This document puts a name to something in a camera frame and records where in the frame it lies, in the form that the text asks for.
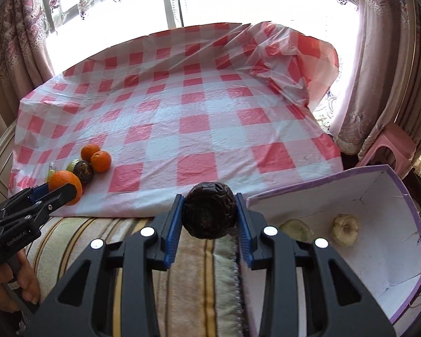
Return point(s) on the orange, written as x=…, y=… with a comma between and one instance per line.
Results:
x=101, y=161
x=89, y=151
x=60, y=178

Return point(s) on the green round fruit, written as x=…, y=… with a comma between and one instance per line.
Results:
x=71, y=166

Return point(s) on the striped beige blanket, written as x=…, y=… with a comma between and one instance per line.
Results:
x=196, y=288

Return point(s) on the dark wrinkled passion fruit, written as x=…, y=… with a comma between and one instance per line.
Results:
x=210, y=210
x=84, y=172

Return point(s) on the red checkered plastic tablecloth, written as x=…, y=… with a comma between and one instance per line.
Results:
x=196, y=112

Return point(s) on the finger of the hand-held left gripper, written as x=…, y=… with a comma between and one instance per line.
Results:
x=61, y=195
x=38, y=191

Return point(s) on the beige damask curtain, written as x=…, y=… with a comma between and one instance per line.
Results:
x=382, y=59
x=10, y=42

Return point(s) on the pale green apple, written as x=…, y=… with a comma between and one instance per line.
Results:
x=296, y=230
x=344, y=230

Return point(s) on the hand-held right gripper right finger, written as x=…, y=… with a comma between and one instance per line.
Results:
x=245, y=233

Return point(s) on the small green fruit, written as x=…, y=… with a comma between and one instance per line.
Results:
x=51, y=172

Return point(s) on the person's left hand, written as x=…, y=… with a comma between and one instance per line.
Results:
x=28, y=284

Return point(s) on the pink plastic stool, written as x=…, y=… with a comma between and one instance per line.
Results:
x=389, y=140

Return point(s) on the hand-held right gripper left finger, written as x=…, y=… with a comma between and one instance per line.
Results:
x=173, y=231

